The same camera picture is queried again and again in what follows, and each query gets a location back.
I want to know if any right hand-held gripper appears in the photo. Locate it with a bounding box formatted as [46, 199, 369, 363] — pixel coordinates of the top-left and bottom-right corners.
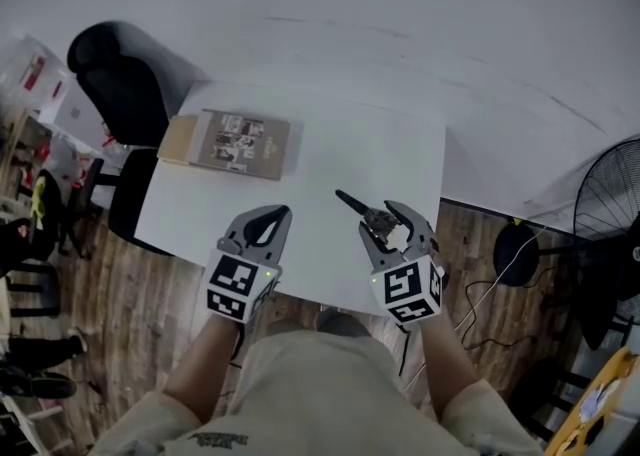
[357, 199, 447, 328]

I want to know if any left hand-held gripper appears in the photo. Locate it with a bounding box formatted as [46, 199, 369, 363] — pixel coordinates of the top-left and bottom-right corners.
[205, 204, 294, 325]

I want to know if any dark brown object black handle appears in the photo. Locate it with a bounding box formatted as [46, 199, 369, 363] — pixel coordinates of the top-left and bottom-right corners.
[334, 188, 413, 251]

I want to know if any person's right forearm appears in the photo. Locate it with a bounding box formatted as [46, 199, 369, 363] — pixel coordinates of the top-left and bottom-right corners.
[418, 312, 495, 423]

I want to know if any person's left forearm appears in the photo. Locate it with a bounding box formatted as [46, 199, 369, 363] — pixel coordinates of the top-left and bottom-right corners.
[163, 314, 243, 426]

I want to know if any white table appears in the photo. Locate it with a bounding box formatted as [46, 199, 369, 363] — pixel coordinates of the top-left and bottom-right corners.
[133, 80, 448, 318]

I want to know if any person's beige clothing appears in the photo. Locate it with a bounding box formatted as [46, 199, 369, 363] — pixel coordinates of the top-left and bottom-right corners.
[88, 329, 547, 456]

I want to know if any black office chair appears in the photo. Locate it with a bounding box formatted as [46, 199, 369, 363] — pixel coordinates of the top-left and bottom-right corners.
[66, 19, 176, 257]

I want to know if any black standing fan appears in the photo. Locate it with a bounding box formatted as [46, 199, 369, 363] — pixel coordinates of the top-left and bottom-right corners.
[492, 135, 640, 351]

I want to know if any black chair with yellow cloth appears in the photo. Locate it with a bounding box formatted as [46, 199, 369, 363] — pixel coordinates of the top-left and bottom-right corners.
[17, 157, 106, 261]

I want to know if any black stool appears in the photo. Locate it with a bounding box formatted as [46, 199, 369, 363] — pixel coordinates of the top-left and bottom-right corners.
[517, 356, 594, 443]

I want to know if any white box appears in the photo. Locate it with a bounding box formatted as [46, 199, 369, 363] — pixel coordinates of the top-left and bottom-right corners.
[38, 89, 110, 151]

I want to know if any yellow board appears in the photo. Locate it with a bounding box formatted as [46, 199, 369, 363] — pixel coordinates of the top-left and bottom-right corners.
[543, 345, 640, 456]

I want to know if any clear plastic bag red label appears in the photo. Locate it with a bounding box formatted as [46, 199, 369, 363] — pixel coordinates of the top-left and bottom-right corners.
[0, 33, 72, 113]

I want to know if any white cable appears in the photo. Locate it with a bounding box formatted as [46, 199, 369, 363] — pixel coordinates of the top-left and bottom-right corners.
[452, 221, 550, 340]

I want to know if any black cable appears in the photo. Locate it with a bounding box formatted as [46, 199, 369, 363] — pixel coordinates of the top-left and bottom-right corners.
[459, 266, 559, 353]

